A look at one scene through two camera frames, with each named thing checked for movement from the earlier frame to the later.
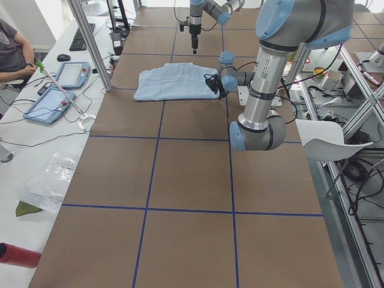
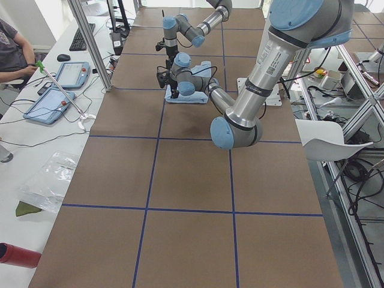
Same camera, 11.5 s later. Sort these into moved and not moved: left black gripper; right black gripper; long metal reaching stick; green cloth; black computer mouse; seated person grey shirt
Moved: left black gripper; right black gripper
Not moved: long metal reaching stick; green cloth; black computer mouse; seated person grey shirt
